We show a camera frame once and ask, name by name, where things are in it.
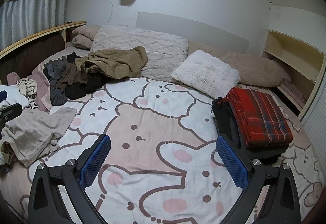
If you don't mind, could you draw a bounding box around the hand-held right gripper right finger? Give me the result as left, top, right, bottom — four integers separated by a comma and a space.
216, 135, 301, 224

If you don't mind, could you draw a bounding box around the white fluffy blanket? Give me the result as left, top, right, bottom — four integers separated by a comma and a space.
90, 23, 189, 82

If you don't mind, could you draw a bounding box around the fluffy white pillow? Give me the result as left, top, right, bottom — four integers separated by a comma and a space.
171, 50, 240, 99

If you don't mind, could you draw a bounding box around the white ribbed cabinet door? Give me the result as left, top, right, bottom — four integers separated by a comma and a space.
300, 95, 326, 154

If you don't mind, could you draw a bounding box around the cream bedside shelf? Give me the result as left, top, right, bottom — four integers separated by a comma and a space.
263, 5, 326, 120

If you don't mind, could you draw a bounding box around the cream patterned garment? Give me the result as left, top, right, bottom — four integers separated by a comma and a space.
16, 78, 38, 109

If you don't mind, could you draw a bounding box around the beige t-shirt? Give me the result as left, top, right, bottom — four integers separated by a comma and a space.
0, 107, 77, 168

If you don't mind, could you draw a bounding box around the white cord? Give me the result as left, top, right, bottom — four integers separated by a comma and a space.
109, 0, 123, 24

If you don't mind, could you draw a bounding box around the black garment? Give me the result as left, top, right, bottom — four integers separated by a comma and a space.
65, 75, 109, 101

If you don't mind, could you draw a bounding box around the dark grey garment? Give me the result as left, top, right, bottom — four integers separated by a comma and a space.
43, 62, 70, 106

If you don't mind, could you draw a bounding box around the printed cartoon bed blanket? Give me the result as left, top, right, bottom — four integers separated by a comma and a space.
0, 48, 324, 224

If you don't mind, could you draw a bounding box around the grey wall panel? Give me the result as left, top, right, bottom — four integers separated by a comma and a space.
136, 12, 250, 54

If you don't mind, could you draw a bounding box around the khaki garment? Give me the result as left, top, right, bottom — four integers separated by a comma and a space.
75, 46, 149, 80

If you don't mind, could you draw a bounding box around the long beige pillow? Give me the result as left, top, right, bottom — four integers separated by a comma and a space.
187, 41, 292, 87

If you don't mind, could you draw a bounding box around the white garment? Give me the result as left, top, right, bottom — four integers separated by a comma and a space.
0, 85, 30, 110

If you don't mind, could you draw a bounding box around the grey curtain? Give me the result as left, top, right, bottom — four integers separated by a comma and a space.
0, 0, 69, 49

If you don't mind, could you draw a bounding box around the small beige pillow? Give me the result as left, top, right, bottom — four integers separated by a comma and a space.
71, 25, 101, 50

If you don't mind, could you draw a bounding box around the wooden headboard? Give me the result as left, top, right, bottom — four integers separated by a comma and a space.
0, 21, 87, 85

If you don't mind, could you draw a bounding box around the stack of black folded clothes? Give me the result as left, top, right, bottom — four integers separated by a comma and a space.
212, 98, 290, 166

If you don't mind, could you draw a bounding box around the red plaid folded cloth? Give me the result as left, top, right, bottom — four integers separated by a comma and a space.
226, 87, 294, 148

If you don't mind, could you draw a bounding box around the pink garment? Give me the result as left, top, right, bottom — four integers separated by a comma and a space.
7, 71, 51, 113

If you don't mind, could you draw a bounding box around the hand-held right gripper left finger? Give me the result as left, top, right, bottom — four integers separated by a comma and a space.
28, 134, 112, 224

